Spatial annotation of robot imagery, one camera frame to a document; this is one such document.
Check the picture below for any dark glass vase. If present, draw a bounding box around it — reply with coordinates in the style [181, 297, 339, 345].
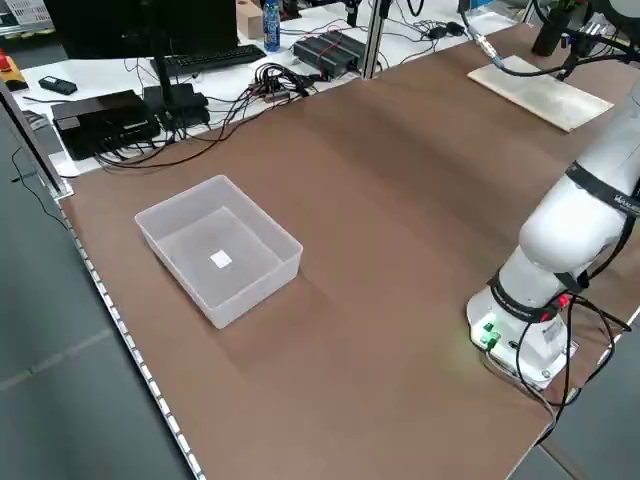
[530, 7, 572, 57]

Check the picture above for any black mini computer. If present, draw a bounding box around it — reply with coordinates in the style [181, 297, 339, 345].
[50, 89, 163, 162]

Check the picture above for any small black handheld device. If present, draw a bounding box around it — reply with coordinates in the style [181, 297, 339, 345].
[38, 74, 79, 97]

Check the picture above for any white desk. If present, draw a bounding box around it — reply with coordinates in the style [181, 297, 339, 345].
[0, 0, 481, 179]

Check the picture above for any blue label water bottle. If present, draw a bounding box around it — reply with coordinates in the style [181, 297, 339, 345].
[261, 0, 283, 53]

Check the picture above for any aluminium frame rail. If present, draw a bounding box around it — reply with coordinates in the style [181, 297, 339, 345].
[0, 79, 75, 202]

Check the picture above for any black keyboard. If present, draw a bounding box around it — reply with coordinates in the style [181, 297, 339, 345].
[149, 43, 269, 79]

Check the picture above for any aluminium frame post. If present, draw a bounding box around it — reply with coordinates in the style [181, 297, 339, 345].
[360, 0, 390, 82]

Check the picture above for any beige tablecloth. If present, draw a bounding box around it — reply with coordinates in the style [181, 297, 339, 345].
[466, 53, 616, 135]

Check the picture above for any black ribbed power supply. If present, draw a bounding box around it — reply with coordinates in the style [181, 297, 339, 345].
[292, 29, 369, 80]

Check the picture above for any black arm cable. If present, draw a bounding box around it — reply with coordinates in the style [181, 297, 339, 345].
[517, 164, 634, 419]

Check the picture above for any black cable with silver connector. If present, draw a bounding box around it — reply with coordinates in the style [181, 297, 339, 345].
[458, 0, 579, 81]

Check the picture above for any translucent plastic box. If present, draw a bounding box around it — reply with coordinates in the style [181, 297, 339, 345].
[133, 173, 305, 331]

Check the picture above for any yellow emergency stop box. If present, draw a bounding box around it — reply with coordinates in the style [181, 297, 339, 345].
[0, 48, 27, 92]

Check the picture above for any black power adapter block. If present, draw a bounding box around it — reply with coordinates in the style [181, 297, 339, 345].
[143, 82, 211, 130]

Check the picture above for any black monitor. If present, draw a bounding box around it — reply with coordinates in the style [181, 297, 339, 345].
[43, 0, 239, 101]

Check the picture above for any tangled cable bundle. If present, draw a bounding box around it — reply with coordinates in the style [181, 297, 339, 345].
[243, 62, 322, 107]

